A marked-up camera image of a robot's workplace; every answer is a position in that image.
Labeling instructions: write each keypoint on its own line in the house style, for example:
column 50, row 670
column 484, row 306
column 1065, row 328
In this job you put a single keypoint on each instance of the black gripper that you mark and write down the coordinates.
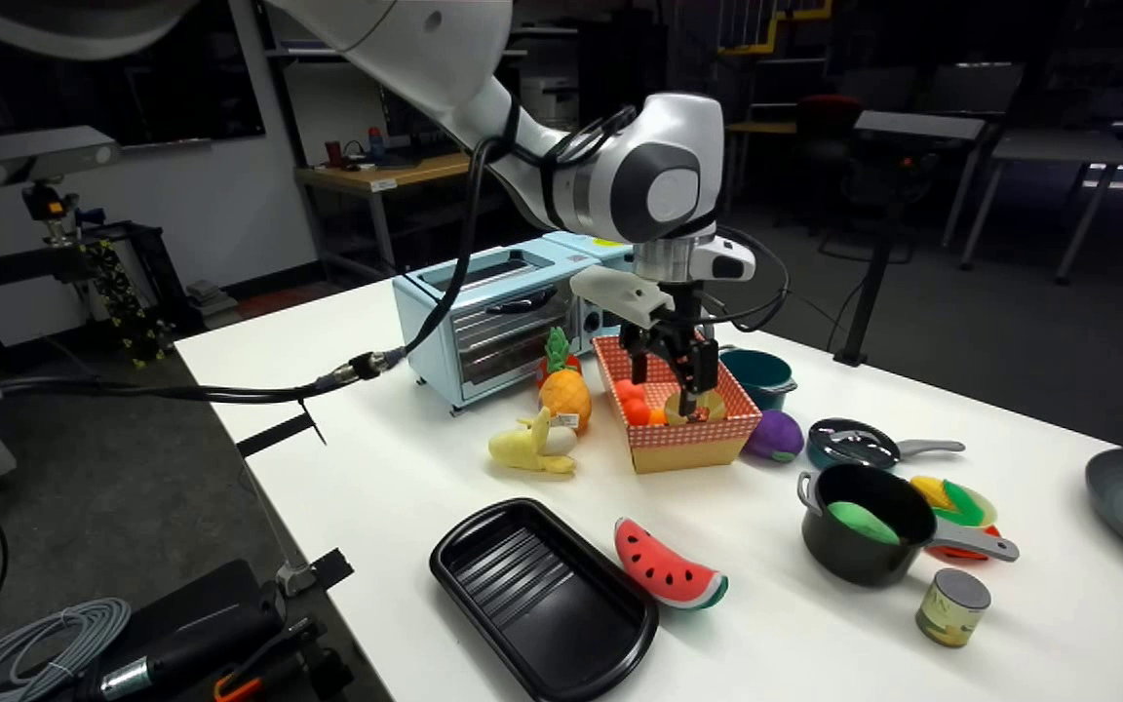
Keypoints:
column 680, row 310

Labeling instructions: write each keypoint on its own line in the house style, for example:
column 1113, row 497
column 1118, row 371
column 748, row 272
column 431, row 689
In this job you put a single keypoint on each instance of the orange checkered basket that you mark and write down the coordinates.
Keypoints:
column 686, row 449

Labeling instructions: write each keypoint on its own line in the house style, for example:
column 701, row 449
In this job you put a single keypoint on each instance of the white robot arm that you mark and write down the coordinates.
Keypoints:
column 641, row 181

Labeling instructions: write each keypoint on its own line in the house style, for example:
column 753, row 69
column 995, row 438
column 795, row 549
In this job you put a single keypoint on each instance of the orange toy fruit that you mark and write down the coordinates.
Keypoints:
column 636, row 402

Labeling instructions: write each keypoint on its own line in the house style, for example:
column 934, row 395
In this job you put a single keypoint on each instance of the teal bowl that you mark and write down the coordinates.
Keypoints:
column 764, row 376

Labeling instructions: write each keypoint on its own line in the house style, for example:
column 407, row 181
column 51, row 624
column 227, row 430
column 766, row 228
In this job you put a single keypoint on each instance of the orange toy pineapple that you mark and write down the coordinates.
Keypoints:
column 569, row 391

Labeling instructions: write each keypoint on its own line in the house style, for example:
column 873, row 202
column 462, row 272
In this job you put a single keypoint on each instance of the purple toy eggplant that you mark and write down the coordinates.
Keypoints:
column 778, row 438

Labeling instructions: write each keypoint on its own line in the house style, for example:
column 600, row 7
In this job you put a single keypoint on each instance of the yellow toy banana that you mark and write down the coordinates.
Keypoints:
column 531, row 445

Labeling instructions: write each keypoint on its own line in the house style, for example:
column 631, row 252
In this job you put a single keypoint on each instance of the light blue toaster oven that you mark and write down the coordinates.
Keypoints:
column 484, row 326

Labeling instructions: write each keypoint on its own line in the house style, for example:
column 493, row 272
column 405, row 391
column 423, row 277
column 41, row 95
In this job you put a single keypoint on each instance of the small dark frying pan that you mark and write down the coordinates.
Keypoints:
column 856, row 443

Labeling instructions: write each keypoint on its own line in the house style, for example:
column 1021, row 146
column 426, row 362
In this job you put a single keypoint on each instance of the toy watermelon slice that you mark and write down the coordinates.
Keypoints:
column 665, row 572

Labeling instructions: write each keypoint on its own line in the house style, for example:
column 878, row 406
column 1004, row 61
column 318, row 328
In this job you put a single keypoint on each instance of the black stand pole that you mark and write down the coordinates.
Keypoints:
column 873, row 277

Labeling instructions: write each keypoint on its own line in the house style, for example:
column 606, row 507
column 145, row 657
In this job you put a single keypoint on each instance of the green toy vegetable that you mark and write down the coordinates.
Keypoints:
column 862, row 521

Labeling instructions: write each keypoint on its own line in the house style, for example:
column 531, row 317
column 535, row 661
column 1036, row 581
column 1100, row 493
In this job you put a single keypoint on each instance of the black grill tray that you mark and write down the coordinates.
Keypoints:
column 544, row 601

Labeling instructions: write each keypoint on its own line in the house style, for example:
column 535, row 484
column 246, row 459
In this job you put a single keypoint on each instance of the black pot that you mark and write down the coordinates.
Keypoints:
column 862, row 562

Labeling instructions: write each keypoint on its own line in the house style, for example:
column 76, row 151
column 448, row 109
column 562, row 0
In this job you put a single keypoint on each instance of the yellow green toy food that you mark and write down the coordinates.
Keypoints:
column 962, row 499

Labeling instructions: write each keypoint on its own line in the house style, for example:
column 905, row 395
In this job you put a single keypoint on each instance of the wooden desk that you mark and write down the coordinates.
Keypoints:
column 387, row 173

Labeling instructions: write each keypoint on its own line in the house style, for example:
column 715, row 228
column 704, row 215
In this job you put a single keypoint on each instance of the grey background table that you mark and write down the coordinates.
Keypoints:
column 918, row 128
column 1081, row 146

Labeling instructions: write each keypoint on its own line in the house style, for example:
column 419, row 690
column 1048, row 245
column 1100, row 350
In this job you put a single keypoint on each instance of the small tin can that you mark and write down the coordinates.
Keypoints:
column 955, row 610

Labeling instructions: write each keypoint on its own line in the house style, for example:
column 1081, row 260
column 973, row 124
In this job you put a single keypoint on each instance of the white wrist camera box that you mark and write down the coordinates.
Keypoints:
column 626, row 293

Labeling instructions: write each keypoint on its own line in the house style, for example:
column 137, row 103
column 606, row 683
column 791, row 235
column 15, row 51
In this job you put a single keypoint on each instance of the black table edge bracket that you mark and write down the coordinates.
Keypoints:
column 276, row 434
column 318, row 572

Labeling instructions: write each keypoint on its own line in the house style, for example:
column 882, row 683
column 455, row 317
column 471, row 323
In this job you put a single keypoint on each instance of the grey camera on stand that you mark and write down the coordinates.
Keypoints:
column 28, row 155

